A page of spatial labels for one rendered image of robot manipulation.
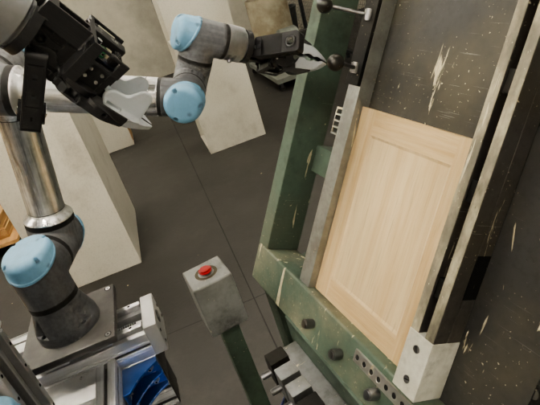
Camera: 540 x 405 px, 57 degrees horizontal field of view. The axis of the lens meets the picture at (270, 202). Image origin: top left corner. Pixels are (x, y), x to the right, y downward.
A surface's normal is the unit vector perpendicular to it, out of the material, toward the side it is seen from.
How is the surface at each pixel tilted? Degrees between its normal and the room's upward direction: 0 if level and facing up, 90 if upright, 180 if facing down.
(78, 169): 90
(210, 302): 90
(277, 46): 56
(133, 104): 114
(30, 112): 109
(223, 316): 90
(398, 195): 60
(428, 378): 90
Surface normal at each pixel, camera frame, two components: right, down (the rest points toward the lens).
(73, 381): -0.26, -0.84
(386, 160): -0.88, -0.06
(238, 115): 0.29, 0.40
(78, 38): 0.29, 0.70
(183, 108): 0.07, 0.47
